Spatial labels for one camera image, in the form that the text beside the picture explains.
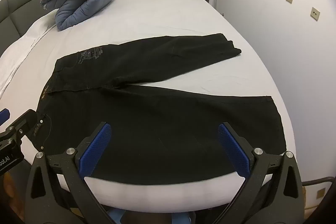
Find grey padded headboard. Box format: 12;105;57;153
0;0;51;41

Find black pants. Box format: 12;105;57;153
31;33;287;186

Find bed with white sheet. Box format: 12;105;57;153
0;0;297;212

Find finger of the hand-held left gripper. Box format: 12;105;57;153
0;108;11;127
5;109;45;147

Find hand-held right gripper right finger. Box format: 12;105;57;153
217;122;305;224

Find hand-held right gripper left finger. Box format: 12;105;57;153
25;122;113;224

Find white folded sheet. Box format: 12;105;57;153
0;13;57;98

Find grey cable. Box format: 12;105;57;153
301;176;334;187

